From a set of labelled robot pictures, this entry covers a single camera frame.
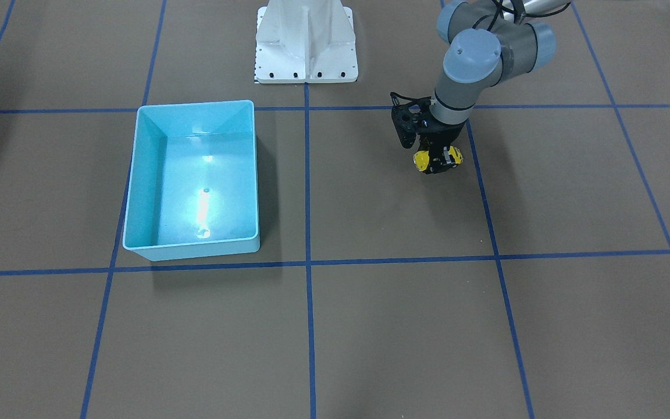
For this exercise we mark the turquoise plastic bin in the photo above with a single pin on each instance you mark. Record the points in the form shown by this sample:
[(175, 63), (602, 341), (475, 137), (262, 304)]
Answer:
[(193, 183)]

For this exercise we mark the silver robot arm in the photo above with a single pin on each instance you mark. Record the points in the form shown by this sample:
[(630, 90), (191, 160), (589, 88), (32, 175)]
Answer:
[(489, 42)]

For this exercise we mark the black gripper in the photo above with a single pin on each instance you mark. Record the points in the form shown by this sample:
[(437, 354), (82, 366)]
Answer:
[(443, 134)]

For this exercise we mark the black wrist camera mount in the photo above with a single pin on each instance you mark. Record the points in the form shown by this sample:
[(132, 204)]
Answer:
[(411, 118)]

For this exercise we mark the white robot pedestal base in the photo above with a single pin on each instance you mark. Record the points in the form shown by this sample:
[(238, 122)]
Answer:
[(305, 42)]

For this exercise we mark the yellow beetle toy car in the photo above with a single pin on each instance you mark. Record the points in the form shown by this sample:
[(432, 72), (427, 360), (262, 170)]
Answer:
[(437, 160)]

